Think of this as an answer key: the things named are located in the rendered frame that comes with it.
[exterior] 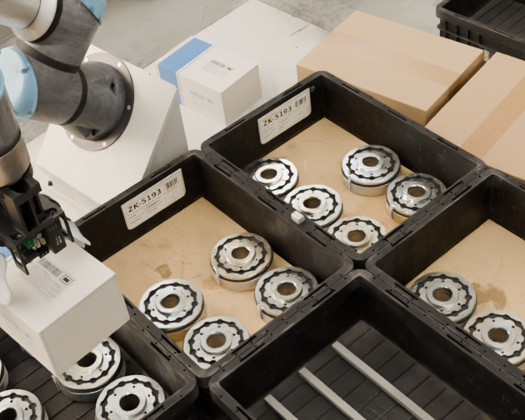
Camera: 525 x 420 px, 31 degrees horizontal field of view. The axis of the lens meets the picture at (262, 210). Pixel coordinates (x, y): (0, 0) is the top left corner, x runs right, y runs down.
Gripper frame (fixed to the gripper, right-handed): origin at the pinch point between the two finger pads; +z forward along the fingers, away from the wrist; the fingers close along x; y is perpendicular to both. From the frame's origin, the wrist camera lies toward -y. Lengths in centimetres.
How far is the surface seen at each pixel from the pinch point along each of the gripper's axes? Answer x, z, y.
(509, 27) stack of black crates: 159, 62, -29
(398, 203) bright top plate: 59, 25, 12
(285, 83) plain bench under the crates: 86, 41, -41
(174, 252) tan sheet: 28.8, 27.8, -11.7
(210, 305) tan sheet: 24.7, 27.7, 1.5
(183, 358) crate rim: 10.7, 17.6, 12.6
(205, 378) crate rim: 10.5, 17.8, 17.3
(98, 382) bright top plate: 2.5, 24.5, 1.4
